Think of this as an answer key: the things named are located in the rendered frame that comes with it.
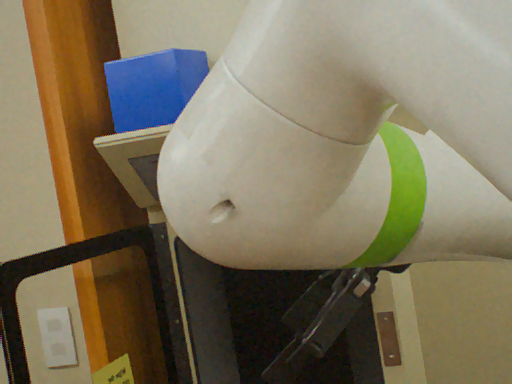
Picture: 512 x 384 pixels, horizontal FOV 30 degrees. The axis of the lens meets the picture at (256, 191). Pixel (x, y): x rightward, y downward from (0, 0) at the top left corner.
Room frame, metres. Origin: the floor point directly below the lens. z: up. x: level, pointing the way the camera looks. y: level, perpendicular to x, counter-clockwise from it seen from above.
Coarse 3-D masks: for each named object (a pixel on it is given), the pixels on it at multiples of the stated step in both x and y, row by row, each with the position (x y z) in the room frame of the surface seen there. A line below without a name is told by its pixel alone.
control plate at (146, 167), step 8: (128, 160) 1.22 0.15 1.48; (136, 160) 1.22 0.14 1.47; (144, 160) 1.22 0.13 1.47; (152, 160) 1.21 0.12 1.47; (136, 168) 1.23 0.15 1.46; (144, 168) 1.23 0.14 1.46; (152, 168) 1.23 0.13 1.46; (144, 176) 1.24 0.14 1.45; (152, 176) 1.24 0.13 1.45; (152, 184) 1.25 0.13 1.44; (152, 192) 1.26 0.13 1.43
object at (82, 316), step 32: (96, 256) 1.18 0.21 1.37; (128, 256) 1.24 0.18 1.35; (32, 288) 1.08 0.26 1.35; (64, 288) 1.12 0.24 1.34; (96, 288) 1.17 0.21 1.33; (128, 288) 1.23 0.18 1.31; (0, 320) 1.03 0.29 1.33; (32, 320) 1.07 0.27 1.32; (64, 320) 1.11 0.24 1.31; (96, 320) 1.16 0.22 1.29; (128, 320) 1.22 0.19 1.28; (32, 352) 1.06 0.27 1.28; (64, 352) 1.11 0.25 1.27; (96, 352) 1.16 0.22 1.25; (128, 352) 1.21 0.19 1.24; (160, 352) 1.27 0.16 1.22
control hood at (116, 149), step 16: (160, 128) 1.18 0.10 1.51; (96, 144) 1.21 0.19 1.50; (112, 144) 1.20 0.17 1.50; (128, 144) 1.20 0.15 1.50; (144, 144) 1.19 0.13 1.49; (160, 144) 1.19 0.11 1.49; (112, 160) 1.22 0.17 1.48; (128, 176) 1.24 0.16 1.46; (128, 192) 1.27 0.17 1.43; (144, 192) 1.27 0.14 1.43
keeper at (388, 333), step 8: (384, 312) 1.21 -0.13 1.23; (392, 312) 1.21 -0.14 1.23; (384, 320) 1.21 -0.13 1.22; (392, 320) 1.21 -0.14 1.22; (384, 328) 1.21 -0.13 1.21; (392, 328) 1.21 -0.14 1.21; (384, 336) 1.21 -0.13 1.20; (392, 336) 1.21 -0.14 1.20; (384, 344) 1.21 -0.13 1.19; (392, 344) 1.21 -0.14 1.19; (384, 352) 1.21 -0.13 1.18; (392, 352) 1.21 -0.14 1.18; (384, 360) 1.21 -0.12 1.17; (392, 360) 1.21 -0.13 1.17; (400, 360) 1.21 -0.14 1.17
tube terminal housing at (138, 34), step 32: (128, 0) 1.31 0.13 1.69; (160, 0) 1.29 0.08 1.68; (192, 0) 1.28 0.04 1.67; (224, 0) 1.26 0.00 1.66; (128, 32) 1.31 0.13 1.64; (160, 32) 1.29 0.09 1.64; (192, 32) 1.28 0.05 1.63; (224, 32) 1.26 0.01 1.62; (384, 288) 1.21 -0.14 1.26; (416, 320) 1.30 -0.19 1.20; (192, 352) 1.31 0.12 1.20; (416, 352) 1.28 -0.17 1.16
